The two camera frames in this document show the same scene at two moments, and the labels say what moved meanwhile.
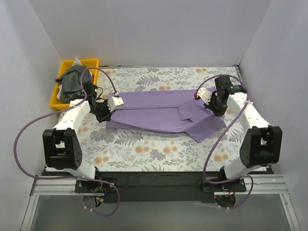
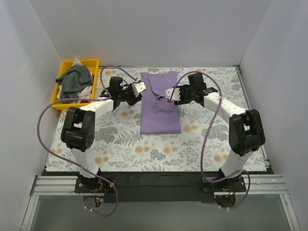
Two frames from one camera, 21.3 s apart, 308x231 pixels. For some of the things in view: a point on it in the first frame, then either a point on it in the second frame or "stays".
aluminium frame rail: (47, 186) stays
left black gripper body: (104, 113) to (131, 95)
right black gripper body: (214, 106) to (180, 96)
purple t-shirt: (175, 112) to (159, 116)
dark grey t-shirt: (70, 82) stays
